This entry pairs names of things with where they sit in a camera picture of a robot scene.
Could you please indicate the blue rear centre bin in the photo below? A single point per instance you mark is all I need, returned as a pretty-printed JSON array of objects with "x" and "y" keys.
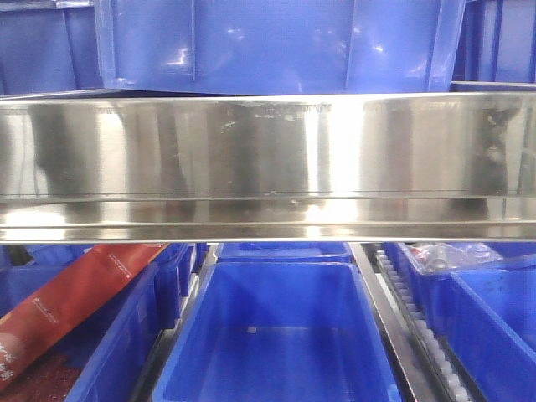
[{"x": 300, "y": 251}]

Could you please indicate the blue lower centre bin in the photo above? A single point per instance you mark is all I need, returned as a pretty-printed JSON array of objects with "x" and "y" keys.
[{"x": 279, "y": 332}]

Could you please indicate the white roller track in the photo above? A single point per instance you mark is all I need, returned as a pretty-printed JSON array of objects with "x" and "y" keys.
[{"x": 441, "y": 367}]

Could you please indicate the large blue upper bin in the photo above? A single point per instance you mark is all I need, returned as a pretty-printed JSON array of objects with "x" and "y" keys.
[{"x": 278, "y": 47}]

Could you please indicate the clear plastic bag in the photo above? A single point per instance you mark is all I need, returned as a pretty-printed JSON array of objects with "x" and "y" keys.
[{"x": 440, "y": 256}]

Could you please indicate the red paper package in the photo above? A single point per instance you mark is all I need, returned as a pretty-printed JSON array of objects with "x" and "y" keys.
[{"x": 44, "y": 317}]

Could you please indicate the blue lower left bin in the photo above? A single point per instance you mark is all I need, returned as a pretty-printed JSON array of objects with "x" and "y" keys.
[{"x": 102, "y": 358}]

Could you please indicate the blue lower right bin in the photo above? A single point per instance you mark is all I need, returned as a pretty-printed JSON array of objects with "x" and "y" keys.
[{"x": 486, "y": 313}]

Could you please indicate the blue upper left bin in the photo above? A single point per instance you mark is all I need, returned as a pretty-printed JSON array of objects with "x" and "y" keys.
[{"x": 48, "y": 46}]

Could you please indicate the blue upper right bin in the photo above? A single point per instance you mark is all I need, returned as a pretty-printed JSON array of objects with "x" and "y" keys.
[{"x": 497, "y": 42}]

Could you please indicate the stainless steel shelf rail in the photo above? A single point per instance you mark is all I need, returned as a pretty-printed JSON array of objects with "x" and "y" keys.
[{"x": 123, "y": 166}]

